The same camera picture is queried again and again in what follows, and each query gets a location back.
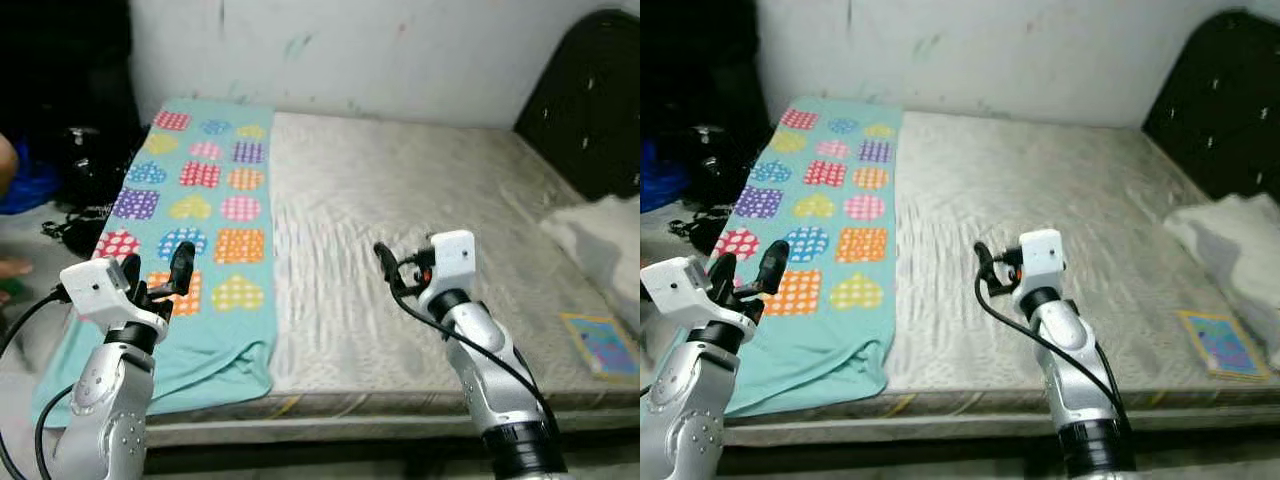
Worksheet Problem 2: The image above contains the white quilted mattress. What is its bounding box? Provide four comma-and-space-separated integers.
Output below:
140, 110, 641, 448
725, 110, 1280, 448

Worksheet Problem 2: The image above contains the small black strapped bag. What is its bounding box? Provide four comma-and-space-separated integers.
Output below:
668, 205, 737, 253
42, 205, 111, 257

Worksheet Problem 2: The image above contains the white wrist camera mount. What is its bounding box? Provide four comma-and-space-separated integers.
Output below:
60, 258, 132, 322
1018, 229, 1067, 292
642, 257, 717, 322
425, 231, 477, 297

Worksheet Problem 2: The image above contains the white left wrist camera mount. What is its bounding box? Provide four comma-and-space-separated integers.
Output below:
642, 257, 717, 322
60, 258, 132, 322

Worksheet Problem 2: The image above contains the large black bag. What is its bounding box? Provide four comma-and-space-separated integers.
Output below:
690, 125, 757, 208
60, 125, 131, 208

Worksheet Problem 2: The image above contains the blue bag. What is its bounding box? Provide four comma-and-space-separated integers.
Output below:
0, 165, 61, 217
640, 140, 691, 214

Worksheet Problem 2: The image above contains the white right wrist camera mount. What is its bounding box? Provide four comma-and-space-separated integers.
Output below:
1018, 229, 1067, 292
425, 231, 477, 297

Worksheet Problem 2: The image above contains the turquoise blanket with colourful shapes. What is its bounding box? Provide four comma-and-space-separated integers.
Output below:
30, 97, 278, 428
725, 97, 904, 418

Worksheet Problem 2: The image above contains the blue yellow children's book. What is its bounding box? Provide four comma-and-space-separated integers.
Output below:
560, 313, 641, 380
1177, 310, 1272, 382

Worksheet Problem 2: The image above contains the white pillow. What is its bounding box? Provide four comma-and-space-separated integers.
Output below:
540, 195, 641, 301
1163, 193, 1280, 368

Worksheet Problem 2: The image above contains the dark tufted headboard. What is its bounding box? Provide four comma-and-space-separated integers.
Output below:
1143, 10, 1280, 201
513, 10, 641, 201

